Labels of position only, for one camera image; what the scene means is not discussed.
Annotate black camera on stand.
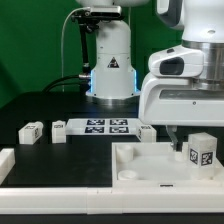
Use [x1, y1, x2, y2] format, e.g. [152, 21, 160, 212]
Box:
[71, 6, 123, 69]

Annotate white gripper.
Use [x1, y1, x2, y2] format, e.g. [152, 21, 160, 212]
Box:
[138, 73, 224, 151]

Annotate black cables at base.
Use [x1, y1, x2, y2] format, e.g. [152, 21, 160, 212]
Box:
[42, 73, 92, 93]

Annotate white square tabletop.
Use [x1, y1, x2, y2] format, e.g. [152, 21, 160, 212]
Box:
[112, 142, 224, 188]

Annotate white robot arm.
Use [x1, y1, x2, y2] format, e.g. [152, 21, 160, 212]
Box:
[77, 0, 224, 127]

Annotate white cable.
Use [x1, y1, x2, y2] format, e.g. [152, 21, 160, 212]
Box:
[60, 6, 91, 93]

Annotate white U-shaped obstacle fence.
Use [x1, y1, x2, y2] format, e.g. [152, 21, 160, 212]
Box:
[0, 149, 224, 214]

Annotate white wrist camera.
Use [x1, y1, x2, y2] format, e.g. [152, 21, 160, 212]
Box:
[148, 45, 204, 78]

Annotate white marker base plate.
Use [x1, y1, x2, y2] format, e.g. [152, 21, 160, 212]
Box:
[66, 118, 138, 135]

